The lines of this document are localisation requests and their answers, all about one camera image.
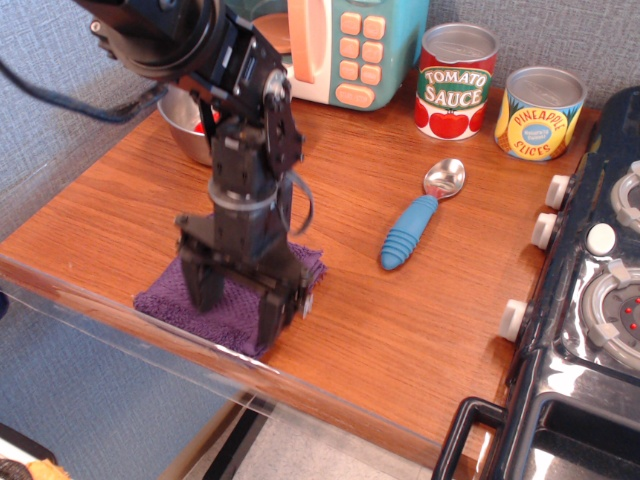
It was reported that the white stove knob middle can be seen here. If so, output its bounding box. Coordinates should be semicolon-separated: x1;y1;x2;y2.
531;213;557;250

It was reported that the white stove knob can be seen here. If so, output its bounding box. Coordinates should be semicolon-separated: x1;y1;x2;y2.
531;213;557;250
545;175;571;210
498;299;528;343

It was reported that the pineapple slices can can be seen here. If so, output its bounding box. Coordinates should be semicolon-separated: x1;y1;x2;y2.
494;66;587;162

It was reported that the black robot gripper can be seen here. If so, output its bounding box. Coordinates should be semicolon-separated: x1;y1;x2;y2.
175;192;313;349

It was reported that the teal toy microwave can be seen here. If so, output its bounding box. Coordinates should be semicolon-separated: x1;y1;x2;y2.
231;1;430;111

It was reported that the black toy stove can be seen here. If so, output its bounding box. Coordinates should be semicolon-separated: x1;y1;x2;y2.
476;87;639;479

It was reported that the white stove knob upper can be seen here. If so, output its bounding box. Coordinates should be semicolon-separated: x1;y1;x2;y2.
545;175;571;210

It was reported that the tomato sauce can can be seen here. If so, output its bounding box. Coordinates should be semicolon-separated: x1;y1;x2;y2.
414;23;499;141

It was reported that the black oven door handle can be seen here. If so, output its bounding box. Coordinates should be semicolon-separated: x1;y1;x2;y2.
432;397;507;480

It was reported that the yellow object at corner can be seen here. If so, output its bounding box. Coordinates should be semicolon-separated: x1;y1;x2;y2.
24;460;71;480

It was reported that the red ball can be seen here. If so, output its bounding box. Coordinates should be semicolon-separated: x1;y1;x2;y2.
193;112;220;134

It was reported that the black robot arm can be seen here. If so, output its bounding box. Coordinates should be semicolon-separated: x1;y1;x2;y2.
84;1;312;354

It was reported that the violet cloth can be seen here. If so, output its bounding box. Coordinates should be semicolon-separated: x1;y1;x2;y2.
132;242;329;360

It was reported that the white stove knob lower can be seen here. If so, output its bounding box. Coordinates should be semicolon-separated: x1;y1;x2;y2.
498;299;528;343

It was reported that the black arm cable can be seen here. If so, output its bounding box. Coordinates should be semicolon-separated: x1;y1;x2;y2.
0;59;169;125

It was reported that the steel bowl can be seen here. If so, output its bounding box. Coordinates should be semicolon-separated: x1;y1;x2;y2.
157;85;212;166

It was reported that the blue handled metal spoon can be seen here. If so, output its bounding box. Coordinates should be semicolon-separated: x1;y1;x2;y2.
380;158;466;271

